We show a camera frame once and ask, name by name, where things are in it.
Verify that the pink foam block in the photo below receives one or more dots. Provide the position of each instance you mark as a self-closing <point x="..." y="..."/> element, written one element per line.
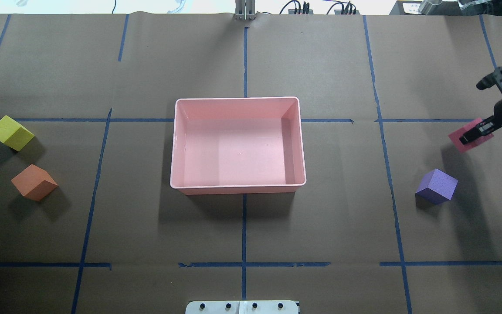
<point x="456" y="134"/>

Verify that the pink plastic bin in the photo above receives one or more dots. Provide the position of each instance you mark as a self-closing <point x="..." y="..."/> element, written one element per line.
<point x="237" y="146"/>

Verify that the purple foam block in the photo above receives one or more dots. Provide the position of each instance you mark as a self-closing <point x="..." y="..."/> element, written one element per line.
<point x="437" y="187"/>

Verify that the metal cylinder weight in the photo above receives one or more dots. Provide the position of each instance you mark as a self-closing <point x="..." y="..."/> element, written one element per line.
<point x="428" y="7"/>

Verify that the white pole with base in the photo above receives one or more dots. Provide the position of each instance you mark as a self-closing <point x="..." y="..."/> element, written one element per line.
<point x="243" y="307"/>

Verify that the orange foam block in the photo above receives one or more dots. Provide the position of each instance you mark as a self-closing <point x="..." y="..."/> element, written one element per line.
<point x="34" y="183"/>

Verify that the yellow foam block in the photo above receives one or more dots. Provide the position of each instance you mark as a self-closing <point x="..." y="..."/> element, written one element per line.
<point x="14" y="134"/>

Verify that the aluminium frame post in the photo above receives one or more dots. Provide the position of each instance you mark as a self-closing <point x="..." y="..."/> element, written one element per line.
<point x="245" y="10"/>

